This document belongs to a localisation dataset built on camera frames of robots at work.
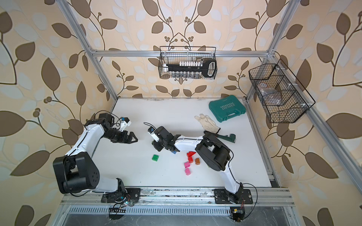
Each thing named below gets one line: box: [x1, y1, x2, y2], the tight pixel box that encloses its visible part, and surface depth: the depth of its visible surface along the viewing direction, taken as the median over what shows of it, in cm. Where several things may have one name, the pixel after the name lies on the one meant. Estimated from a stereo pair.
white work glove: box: [194, 113, 221, 134], surface depth 106 cm
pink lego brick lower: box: [184, 167, 191, 176], surface depth 83 cm
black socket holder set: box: [162, 58, 218, 78], surface depth 86 cm
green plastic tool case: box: [208, 95, 247, 123], surface depth 110 cm
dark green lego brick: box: [151, 154, 160, 162], surface depth 88 cm
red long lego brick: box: [186, 151, 197, 157], surface depth 90 cm
